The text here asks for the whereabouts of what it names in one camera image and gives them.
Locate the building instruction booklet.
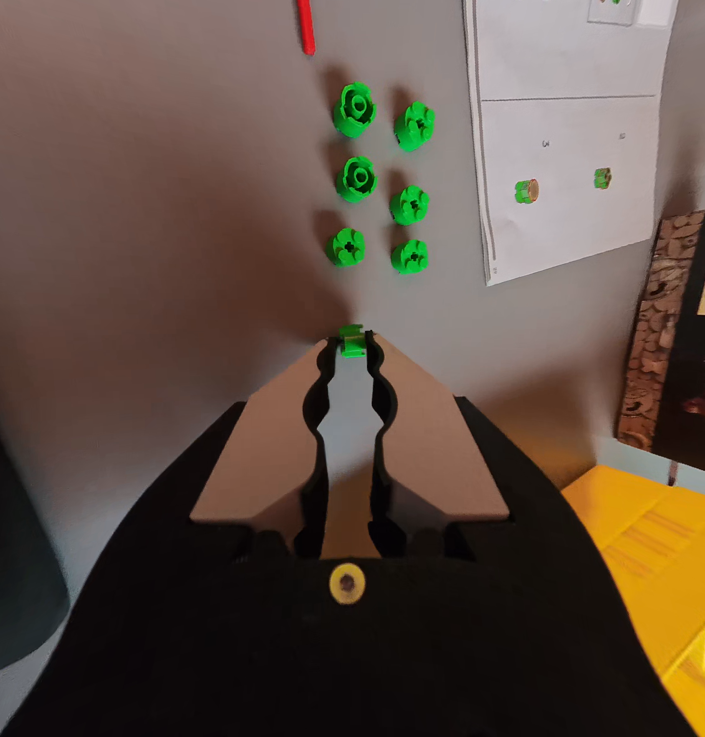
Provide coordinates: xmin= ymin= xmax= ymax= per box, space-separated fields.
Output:
xmin=462 ymin=0 xmax=679 ymax=288

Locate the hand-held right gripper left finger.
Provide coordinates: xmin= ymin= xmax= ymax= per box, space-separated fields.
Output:
xmin=190 ymin=337 xmax=337 ymax=559

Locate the black toy set box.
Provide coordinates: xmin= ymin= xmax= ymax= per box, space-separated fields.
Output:
xmin=616 ymin=167 xmax=705 ymax=478

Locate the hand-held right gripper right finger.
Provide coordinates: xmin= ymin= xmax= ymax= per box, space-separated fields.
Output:
xmin=364 ymin=331 xmax=510 ymax=558

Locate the cluster of green round bricks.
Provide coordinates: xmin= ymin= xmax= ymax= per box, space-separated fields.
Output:
xmin=324 ymin=81 xmax=437 ymax=276

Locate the grey desk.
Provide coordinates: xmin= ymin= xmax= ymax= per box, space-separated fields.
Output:
xmin=0 ymin=0 xmax=705 ymax=737

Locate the yellow plastic parts bin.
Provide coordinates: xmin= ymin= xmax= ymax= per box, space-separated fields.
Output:
xmin=560 ymin=465 xmax=705 ymax=737

